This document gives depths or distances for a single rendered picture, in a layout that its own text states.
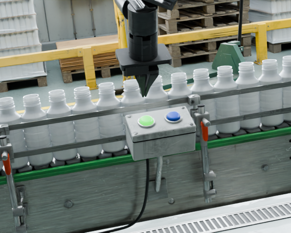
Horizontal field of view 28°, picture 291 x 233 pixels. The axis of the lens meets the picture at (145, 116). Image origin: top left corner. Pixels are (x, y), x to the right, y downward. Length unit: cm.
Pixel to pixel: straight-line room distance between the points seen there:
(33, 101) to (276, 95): 60
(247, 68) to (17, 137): 58
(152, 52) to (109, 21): 737
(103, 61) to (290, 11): 236
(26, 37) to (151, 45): 560
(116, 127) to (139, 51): 32
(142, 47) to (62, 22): 731
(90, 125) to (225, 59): 471
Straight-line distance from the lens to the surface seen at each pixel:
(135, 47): 112
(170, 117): 124
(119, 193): 141
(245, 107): 147
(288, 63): 150
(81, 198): 140
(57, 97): 136
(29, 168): 139
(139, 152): 124
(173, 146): 125
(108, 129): 139
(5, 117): 137
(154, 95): 139
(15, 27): 667
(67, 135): 138
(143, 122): 123
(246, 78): 146
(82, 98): 136
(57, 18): 840
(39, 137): 137
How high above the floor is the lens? 148
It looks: 17 degrees down
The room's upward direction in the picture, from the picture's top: 6 degrees counter-clockwise
